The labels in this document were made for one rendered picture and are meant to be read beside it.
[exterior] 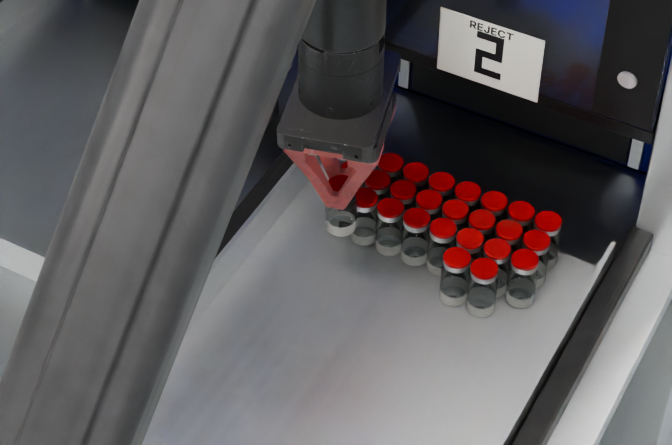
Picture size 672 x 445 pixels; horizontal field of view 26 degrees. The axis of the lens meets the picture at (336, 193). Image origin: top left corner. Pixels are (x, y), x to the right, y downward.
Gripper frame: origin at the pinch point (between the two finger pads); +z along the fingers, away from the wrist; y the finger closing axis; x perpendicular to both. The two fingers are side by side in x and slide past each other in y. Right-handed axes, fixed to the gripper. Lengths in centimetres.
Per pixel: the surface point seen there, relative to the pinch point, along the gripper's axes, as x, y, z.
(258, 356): 4.1, -8.0, 10.7
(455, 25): -5.7, 14.1, -5.3
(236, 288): 7.5, -2.0, 10.6
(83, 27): 30.2, 25.6, 10.3
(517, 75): -10.9, 12.7, -2.6
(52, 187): 25.4, 5.1, 10.6
